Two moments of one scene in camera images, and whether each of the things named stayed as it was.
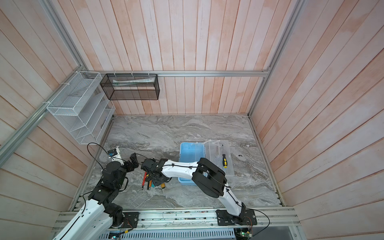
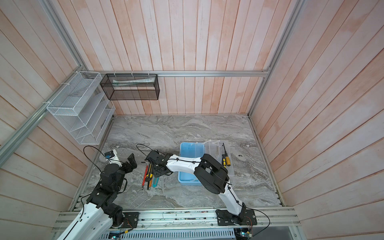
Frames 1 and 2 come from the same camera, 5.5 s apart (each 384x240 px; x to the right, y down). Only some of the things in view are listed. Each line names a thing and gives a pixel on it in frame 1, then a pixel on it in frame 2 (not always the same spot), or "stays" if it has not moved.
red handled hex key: [144, 180] stays
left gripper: [134, 161] stays
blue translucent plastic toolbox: [217, 152] stays
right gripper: [155, 181] -> [156, 172]
